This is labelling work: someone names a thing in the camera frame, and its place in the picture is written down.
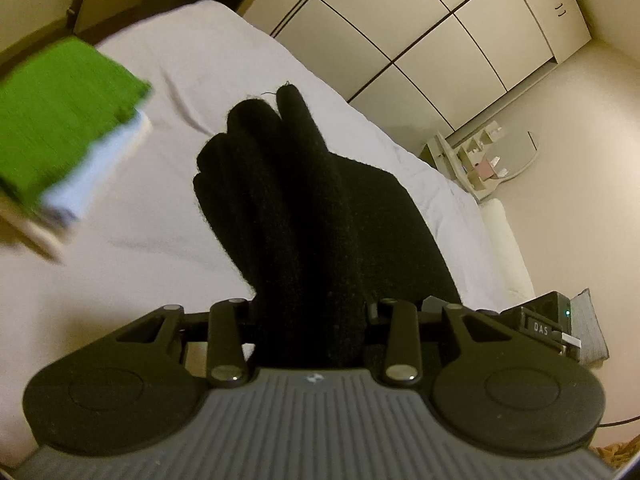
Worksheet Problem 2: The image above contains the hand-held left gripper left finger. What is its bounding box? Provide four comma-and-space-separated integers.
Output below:
115, 298, 258, 389

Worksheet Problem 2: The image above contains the black knit garment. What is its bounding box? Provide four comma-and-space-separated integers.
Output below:
192, 83, 463, 369

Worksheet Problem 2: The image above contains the light blue folded cloth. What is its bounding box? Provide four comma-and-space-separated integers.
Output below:
39, 109, 152, 227

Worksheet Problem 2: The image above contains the green folded cloth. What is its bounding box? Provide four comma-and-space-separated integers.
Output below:
0, 36, 154, 212

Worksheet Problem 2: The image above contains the white bed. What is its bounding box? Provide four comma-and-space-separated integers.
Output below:
0, 0, 485, 467

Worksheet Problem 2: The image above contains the cream wardrobe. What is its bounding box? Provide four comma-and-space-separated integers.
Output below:
240, 0, 595, 133

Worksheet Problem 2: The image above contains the white small shelf unit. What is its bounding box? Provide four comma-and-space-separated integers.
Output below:
419, 122, 512, 204

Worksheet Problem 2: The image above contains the white cushion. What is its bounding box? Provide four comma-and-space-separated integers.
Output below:
476, 198, 536, 298

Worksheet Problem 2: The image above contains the beige folded cloth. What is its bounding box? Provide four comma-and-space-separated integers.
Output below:
0, 194, 77, 262

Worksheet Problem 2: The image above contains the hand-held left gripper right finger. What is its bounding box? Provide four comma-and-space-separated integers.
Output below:
366, 298, 507, 387

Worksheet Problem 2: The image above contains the oval mirror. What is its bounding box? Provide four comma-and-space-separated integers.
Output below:
497, 130, 540, 184

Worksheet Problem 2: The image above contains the grey cushion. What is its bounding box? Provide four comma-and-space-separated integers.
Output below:
567, 288, 610, 364

